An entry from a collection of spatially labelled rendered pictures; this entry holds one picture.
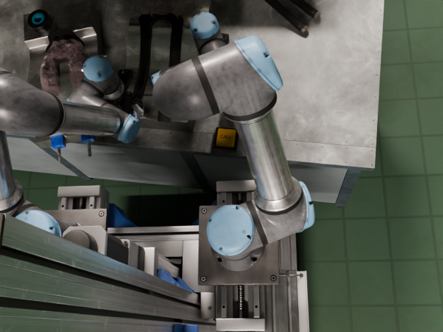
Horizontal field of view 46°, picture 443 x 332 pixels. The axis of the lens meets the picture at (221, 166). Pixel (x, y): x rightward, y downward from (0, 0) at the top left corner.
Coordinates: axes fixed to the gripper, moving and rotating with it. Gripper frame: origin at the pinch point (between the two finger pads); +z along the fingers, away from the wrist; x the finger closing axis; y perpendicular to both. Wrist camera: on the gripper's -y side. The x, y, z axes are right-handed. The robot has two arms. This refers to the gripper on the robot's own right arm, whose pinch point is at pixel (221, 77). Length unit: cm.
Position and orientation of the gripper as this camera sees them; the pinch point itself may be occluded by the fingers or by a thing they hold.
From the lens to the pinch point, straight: 172.2
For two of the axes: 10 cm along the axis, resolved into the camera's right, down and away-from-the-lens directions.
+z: 1.2, 3.1, 9.4
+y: -1.4, 9.5, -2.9
